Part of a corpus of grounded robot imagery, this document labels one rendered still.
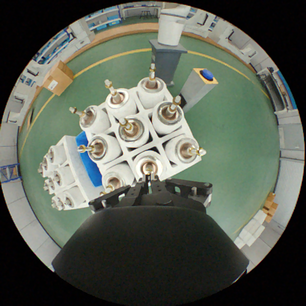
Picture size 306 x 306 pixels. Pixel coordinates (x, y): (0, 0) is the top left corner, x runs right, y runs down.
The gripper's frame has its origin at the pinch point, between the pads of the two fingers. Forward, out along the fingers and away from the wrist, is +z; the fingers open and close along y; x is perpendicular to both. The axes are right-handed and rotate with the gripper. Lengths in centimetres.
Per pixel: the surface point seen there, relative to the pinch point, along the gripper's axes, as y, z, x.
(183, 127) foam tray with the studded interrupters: 14.7, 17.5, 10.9
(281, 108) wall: 508, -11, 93
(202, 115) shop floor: 39, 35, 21
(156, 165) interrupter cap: 2.0, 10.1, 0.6
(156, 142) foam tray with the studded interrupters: 3.8, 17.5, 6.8
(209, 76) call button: 22.4, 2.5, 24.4
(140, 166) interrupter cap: -2.3, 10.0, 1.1
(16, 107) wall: -630, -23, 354
